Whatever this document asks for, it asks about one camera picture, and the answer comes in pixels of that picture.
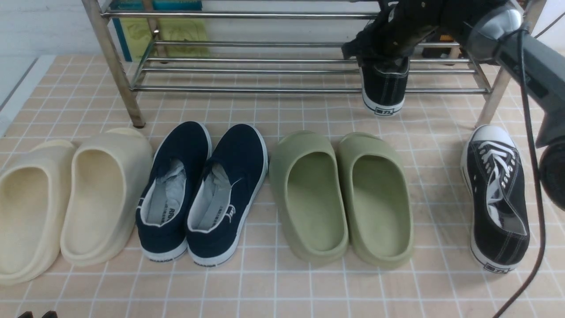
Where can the right navy slip-on shoe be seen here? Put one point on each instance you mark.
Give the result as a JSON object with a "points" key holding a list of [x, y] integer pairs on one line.
{"points": [[231, 180]]}

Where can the black canvas sneaker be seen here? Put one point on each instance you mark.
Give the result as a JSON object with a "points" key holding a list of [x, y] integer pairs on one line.
{"points": [[384, 85], [493, 172]]}

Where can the green foam slipper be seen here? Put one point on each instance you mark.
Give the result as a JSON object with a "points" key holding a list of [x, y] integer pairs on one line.
{"points": [[304, 180], [376, 199]]}

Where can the right green foam slipper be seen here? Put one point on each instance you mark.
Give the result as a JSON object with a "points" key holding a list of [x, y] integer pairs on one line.
{"points": [[376, 199]]}

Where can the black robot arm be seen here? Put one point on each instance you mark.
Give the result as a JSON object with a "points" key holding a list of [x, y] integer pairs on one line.
{"points": [[436, 212]]}

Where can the left navy slip-on shoe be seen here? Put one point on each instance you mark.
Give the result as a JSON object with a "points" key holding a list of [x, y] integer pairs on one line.
{"points": [[164, 204]]}

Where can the green teal book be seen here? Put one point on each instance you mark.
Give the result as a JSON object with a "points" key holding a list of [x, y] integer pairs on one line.
{"points": [[134, 33]]}

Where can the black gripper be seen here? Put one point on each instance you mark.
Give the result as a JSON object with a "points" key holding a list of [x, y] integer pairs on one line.
{"points": [[390, 39]]}

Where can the navy slip-on shoe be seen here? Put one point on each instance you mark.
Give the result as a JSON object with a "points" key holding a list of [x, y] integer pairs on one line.
{"points": [[231, 180], [164, 204]]}

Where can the left cream foam slipper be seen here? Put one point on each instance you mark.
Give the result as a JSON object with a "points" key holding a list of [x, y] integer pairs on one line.
{"points": [[34, 197]]}

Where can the right cream foam slipper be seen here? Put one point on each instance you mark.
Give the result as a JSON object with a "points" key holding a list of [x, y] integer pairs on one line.
{"points": [[109, 173]]}

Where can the left green foam slipper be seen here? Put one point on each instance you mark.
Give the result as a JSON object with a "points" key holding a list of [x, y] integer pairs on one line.
{"points": [[304, 180]]}

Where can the cream foam slipper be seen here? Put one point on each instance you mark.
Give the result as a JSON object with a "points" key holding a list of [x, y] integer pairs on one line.
{"points": [[34, 197], [109, 173]]}

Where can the steel shoe rack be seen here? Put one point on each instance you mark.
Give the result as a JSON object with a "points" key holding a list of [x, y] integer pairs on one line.
{"points": [[277, 53]]}

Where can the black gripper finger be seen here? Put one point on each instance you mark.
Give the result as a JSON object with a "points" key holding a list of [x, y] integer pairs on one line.
{"points": [[50, 314]]}

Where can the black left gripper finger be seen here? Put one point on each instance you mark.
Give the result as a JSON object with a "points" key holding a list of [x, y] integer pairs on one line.
{"points": [[27, 314]]}

